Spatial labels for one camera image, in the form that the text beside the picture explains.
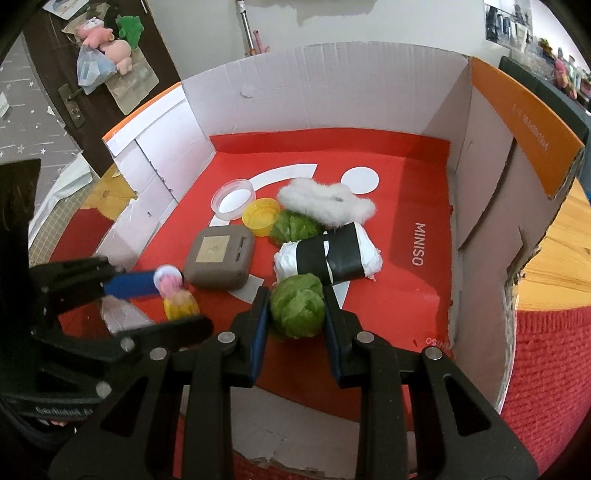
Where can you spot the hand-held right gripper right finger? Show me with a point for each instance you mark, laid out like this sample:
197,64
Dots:
333,337

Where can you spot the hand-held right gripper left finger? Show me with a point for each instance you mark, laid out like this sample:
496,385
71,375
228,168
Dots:
261,327

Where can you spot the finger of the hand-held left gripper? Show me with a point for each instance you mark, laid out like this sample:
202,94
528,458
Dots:
129,284
175,332

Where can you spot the small doll figurine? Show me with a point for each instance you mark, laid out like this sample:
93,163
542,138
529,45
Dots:
178,300

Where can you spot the grey square case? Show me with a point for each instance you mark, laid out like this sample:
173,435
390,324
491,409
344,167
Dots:
217,263

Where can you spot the white roll with black tape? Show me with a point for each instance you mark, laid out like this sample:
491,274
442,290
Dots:
341,256

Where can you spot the clear round lid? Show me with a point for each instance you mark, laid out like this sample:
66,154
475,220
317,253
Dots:
233,201

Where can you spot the white fluffy cotton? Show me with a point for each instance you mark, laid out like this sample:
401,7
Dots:
314,201

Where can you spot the torn cardboard box red bottom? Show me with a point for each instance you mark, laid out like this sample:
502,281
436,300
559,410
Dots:
415,184

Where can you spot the white grid paper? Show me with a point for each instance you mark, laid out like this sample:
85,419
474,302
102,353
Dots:
60,194

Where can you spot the yellow bottle cap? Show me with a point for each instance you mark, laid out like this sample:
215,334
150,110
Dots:
258,217

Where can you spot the dark brown door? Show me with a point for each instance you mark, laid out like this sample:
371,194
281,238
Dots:
106,124

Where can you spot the grey starred cloth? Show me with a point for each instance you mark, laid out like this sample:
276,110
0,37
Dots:
32,106

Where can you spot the clear plastic bag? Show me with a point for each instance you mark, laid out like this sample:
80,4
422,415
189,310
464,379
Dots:
94,69

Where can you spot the red knitted mat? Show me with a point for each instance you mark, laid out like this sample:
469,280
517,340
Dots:
549,369

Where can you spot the pink plush toy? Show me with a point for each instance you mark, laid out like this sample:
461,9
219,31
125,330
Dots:
108,44

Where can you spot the green plush toy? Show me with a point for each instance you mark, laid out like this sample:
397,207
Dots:
129,28

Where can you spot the pink stick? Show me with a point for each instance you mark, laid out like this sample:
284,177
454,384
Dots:
257,42

